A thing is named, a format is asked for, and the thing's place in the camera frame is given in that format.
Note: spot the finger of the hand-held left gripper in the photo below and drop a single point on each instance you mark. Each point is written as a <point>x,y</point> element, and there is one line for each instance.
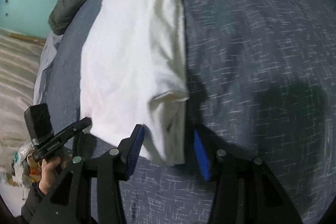
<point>81,125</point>

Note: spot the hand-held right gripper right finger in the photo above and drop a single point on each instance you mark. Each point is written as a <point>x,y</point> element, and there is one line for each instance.
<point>200,153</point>

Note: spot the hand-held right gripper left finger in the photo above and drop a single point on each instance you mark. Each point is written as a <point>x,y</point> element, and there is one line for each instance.
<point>136,150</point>

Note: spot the white polo shirt black trim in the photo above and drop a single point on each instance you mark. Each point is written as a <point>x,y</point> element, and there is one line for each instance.
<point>131,56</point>

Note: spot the person's left forearm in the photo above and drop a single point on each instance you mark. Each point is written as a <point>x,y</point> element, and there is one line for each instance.
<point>32,205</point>

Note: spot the person's left hand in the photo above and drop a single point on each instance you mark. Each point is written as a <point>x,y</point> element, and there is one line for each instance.
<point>47,179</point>

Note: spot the crumpled plastic bags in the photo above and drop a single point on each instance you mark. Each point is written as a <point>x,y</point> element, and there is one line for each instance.
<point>25,163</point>

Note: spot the light grey blanket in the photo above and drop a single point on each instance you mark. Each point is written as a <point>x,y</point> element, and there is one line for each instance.
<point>44,61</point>

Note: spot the wooden strip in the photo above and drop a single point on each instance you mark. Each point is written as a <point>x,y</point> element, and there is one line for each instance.
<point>26,37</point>

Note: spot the bed with blue sheet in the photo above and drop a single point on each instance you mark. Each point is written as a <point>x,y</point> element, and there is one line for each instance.
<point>249,56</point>

